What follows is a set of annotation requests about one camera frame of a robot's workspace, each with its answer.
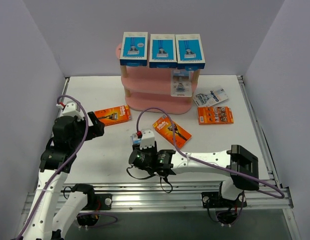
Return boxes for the clear blister razor pack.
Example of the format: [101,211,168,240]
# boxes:
[170,69,192,98]

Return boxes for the blue Harry's box front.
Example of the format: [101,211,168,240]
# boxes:
[149,34,177,69]

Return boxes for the blue Harry's razor box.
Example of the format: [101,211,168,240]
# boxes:
[175,34,205,71]

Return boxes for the white gillette pack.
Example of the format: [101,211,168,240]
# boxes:
[193,85,228,107]
[131,131,142,150]

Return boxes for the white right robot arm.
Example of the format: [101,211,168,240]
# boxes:
[128,145,259,207]

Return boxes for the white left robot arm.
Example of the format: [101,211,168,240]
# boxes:
[17,111,105,240]

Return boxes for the pink three-tier shelf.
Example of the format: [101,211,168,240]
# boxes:
[116,43,200,115]

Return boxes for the orange Gillette Fusion box left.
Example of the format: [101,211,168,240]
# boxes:
[94,105,132,126]

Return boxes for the orange Gillette box centre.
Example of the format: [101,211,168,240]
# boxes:
[153,114,192,149]

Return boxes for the orange razor cartridge box right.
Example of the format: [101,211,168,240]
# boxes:
[197,106,234,125]

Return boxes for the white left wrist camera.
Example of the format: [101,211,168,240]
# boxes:
[56,101,83,119]

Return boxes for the aluminium front rail frame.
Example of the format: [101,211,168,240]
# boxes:
[22,76,294,216]

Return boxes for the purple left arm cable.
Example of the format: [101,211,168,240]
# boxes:
[17,94,118,238]

